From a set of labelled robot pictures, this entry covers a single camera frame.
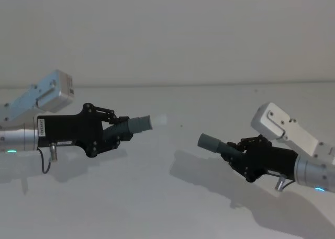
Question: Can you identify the black corrugated hose grey cuff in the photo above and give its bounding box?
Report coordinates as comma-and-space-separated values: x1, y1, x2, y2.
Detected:
101, 114, 153, 146

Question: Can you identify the plain pale wall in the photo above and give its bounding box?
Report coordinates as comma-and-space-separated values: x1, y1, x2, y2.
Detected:
0, 0, 335, 88

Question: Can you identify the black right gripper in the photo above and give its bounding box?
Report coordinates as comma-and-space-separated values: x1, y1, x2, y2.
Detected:
220, 134, 298, 183

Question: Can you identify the thin dark cable silver plug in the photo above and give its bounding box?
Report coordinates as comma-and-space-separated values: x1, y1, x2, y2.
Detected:
274, 174, 294, 192
37, 142, 59, 175

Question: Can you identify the white table cloth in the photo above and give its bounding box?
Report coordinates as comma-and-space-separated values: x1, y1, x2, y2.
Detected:
0, 85, 335, 239

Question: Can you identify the grey plastic tube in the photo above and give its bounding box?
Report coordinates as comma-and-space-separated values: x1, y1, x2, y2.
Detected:
197, 133, 238, 156

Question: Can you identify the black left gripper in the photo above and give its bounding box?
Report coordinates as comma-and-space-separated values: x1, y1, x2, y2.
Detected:
37, 103, 134, 159

